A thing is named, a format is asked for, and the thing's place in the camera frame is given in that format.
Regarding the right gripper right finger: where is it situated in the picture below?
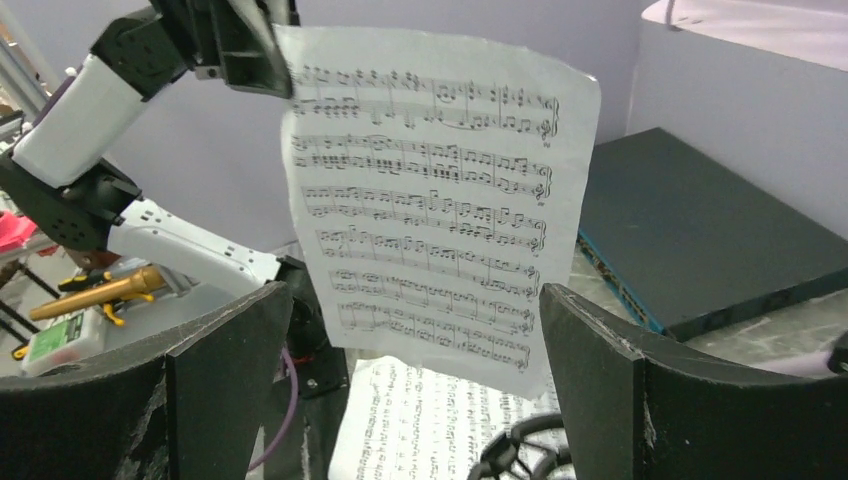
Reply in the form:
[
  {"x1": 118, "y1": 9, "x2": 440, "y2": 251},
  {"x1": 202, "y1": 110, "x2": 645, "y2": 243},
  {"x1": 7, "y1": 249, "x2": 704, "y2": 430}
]
[{"x1": 539, "y1": 284, "x2": 847, "y2": 479}]

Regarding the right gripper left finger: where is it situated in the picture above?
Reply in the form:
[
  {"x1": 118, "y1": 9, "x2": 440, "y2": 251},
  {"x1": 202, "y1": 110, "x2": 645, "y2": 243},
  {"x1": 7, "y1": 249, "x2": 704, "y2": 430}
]
[{"x1": 1, "y1": 282, "x2": 292, "y2": 479}]

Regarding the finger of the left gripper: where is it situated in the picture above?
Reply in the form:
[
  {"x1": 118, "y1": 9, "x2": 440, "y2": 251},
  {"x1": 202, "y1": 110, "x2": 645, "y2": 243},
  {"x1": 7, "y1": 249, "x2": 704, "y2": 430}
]
[{"x1": 151, "y1": 0, "x2": 295, "y2": 99}]

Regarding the black microphone tripod with shockmount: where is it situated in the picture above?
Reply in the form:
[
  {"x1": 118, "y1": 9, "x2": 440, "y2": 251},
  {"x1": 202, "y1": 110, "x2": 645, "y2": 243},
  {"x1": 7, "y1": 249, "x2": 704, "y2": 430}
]
[{"x1": 467, "y1": 413, "x2": 573, "y2": 480}]

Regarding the sheet music page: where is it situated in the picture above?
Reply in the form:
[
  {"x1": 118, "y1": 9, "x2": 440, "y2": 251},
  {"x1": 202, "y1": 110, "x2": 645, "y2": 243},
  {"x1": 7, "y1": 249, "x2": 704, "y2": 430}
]
[
  {"x1": 327, "y1": 356, "x2": 559, "y2": 480},
  {"x1": 276, "y1": 26, "x2": 601, "y2": 398}
]

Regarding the lilac perforated music stand desk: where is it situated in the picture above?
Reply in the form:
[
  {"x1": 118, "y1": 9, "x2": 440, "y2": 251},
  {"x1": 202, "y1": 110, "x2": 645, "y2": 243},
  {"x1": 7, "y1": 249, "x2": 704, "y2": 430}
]
[{"x1": 627, "y1": 1, "x2": 847, "y2": 235}]

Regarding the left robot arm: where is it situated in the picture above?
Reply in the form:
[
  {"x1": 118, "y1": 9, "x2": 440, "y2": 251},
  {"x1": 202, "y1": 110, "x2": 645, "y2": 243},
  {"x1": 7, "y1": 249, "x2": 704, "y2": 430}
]
[{"x1": 1, "y1": 1, "x2": 329, "y2": 358}]

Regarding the gold cylinder tool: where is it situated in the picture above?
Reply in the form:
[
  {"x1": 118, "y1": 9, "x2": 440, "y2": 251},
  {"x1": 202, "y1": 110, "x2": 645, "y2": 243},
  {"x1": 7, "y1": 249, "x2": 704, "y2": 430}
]
[{"x1": 29, "y1": 266, "x2": 166, "y2": 321}]

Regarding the green label white box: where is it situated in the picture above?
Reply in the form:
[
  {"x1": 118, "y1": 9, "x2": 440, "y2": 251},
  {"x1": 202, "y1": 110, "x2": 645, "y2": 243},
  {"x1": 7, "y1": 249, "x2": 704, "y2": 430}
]
[{"x1": 21, "y1": 311, "x2": 107, "y2": 377}]

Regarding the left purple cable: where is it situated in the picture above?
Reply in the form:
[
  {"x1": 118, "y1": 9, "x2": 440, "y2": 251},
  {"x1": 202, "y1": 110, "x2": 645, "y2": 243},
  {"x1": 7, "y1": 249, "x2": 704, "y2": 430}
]
[{"x1": 248, "y1": 347, "x2": 301, "y2": 473}]

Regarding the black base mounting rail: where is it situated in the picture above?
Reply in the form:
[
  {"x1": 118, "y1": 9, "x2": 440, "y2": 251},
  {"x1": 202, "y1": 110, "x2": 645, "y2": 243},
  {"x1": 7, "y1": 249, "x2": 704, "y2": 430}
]
[{"x1": 259, "y1": 344, "x2": 349, "y2": 479}]

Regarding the dark network switch box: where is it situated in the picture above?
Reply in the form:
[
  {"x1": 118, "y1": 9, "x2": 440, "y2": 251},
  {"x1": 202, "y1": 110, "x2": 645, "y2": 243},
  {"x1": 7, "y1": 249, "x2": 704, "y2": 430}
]
[{"x1": 577, "y1": 128, "x2": 847, "y2": 341}]

